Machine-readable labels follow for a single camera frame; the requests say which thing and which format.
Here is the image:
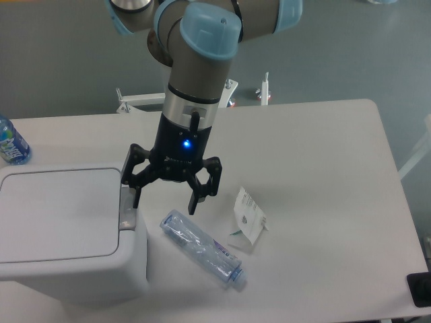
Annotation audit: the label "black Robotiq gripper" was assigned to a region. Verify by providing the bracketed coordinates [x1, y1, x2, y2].
[120, 113, 223, 216]

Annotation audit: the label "grey trash can push button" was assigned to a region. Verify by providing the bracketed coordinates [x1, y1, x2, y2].
[119, 187, 137, 231]

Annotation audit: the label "white trash can lid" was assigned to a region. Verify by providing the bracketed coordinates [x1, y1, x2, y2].
[1, 167, 121, 263]

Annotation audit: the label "white trash can body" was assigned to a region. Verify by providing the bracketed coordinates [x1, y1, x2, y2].
[1, 163, 149, 303]

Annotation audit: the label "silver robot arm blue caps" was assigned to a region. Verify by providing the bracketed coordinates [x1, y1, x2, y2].
[105, 1, 303, 214]

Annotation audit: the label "crumpled white paper packet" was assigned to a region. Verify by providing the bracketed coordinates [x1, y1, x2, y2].
[227, 186, 269, 253]

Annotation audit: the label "crushed clear plastic bottle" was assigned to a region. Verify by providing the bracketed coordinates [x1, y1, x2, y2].
[160, 210, 247, 291]

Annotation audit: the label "blue labelled water bottle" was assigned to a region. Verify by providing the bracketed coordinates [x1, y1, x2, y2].
[1, 115, 32, 165]

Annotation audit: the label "black device at table edge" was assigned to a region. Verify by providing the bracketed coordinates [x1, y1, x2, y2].
[407, 272, 430, 308]

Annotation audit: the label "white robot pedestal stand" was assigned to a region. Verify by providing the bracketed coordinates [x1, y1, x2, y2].
[116, 72, 271, 114]

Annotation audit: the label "white table leg frame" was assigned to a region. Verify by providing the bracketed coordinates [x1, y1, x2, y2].
[398, 115, 430, 180]

